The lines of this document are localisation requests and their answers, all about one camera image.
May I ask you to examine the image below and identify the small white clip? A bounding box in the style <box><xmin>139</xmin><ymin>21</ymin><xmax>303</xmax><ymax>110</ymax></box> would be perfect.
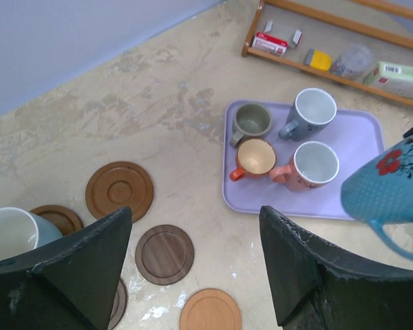
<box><xmin>264</xmin><ymin>20</ymin><xmax>273</xmax><ymax>33</ymax></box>
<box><xmin>291</xmin><ymin>30</ymin><xmax>302</xmax><ymax>47</ymax></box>

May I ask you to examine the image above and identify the clear plastic container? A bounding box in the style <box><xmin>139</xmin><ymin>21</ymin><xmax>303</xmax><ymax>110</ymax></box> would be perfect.
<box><xmin>329</xmin><ymin>43</ymin><xmax>374</xmax><ymax>80</ymax></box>

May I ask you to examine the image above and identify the pink red cup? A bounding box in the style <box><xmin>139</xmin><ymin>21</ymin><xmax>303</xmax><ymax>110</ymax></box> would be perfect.
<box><xmin>269</xmin><ymin>141</ymin><xmax>340</xmax><ymax>192</ymax></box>

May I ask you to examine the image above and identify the lilac serving tray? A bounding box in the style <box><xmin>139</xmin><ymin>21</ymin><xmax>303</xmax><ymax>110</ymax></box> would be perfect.
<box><xmin>222</xmin><ymin>100</ymin><xmax>384</xmax><ymax>220</ymax></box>

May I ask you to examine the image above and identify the dark walnut coaster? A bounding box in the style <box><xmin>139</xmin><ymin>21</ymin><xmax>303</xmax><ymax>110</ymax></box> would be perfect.
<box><xmin>135</xmin><ymin>224</ymin><xmax>195</xmax><ymax>285</ymax></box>
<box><xmin>107</xmin><ymin>279</ymin><xmax>128</xmax><ymax>330</ymax></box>

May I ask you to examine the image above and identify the reddish wooden coaster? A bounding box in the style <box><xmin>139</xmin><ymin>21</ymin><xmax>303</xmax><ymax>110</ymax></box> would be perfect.
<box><xmin>30</xmin><ymin>204</ymin><xmax>84</xmax><ymax>236</ymax></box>
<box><xmin>85</xmin><ymin>161</ymin><xmax>154</xmax><ymax>223</ymax></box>

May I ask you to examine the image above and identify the blue cup with pattern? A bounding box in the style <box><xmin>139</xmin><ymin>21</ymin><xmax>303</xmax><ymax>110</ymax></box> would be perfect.
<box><xmin>341</xmin><ymin>135</ymin><xmax>413</xmax><ymax>261</ymax></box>

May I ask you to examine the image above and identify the grey blue cup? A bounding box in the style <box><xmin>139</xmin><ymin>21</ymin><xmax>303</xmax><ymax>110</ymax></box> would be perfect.
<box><xmin>278</xmin><ymin>87</ymin><xmax>337</xmax><ymax>142</ymax></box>

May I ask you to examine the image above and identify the yellow small block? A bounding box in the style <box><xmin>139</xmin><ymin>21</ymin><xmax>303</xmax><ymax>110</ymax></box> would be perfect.
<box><xmin>304</xmin><ymin>48</ymin><xmax>332</xmax><ymax>72</ymax></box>

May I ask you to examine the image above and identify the red white small box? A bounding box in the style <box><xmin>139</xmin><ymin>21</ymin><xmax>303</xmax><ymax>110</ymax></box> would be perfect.
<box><xmin>252</xmin><ymin>32</ymin><xmax>288</xmax><ymax>56</ymax></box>

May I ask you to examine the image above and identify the orange copper cup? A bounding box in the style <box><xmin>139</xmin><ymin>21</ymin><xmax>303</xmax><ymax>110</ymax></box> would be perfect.
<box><xmin>229</xmin><ymin>138</ymin><xmax>277</xmax><ymax>182</ymax></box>

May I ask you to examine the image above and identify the grey green cup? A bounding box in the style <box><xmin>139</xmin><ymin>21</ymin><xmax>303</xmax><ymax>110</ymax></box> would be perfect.
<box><xmin>229</xmin><ymin>102</ymin><xmax>273</xmax><ymax>148</ymax></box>

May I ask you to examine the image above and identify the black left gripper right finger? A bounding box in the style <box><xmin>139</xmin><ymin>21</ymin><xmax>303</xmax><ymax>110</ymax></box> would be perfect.
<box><xmin>259</xmin><ymin>206</ymin><xmax>413</xmax><ymax>329</ymax></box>

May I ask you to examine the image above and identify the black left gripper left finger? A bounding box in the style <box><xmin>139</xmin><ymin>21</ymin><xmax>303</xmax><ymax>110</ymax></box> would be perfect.
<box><xmin>0</xmin><ymin>206</ymin><xmax>133</xmax><ymax>329</ymax></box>

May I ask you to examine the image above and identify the orange wooden rack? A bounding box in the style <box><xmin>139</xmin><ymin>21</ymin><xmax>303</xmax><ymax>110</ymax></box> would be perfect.
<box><xmin>241</xmin><ymin>1</ymin><xmax>413</xmax><ymax>108</ymax></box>

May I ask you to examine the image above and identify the light orange wooden coaster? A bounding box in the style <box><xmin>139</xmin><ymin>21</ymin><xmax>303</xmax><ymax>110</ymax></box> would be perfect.
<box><xmin>179</xmin><ymin>288</ymin><xmax>242</xmax><ymax>330</ymax></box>

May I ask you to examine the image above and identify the large light blue cup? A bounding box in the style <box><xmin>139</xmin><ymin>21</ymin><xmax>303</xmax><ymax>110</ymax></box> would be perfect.
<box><xmin>0</xmin><ymin>207</ymin><xmax>63</xmax><ymax>261</ymax></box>

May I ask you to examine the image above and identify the white green box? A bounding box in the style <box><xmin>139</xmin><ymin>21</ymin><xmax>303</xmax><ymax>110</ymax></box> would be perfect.
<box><xmin>363</xmin><ymin>61</ymin><xmax>413</xmax><ymax>99</ymax></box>

